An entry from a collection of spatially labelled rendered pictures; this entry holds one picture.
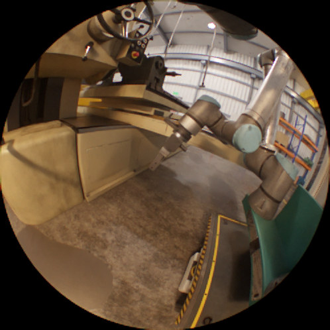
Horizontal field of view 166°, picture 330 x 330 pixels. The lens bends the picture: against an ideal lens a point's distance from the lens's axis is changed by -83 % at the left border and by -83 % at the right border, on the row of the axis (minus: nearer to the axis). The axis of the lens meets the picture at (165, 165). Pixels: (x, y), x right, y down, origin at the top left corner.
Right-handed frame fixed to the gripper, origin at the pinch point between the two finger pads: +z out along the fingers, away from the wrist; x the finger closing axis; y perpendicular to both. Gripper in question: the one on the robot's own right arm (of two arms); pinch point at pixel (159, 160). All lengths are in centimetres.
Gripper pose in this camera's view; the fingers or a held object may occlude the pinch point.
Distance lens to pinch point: 48.8
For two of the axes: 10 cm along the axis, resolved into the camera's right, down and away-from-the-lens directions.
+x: 2.2, -2.6, 9.4
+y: 7.5, 6.6, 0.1
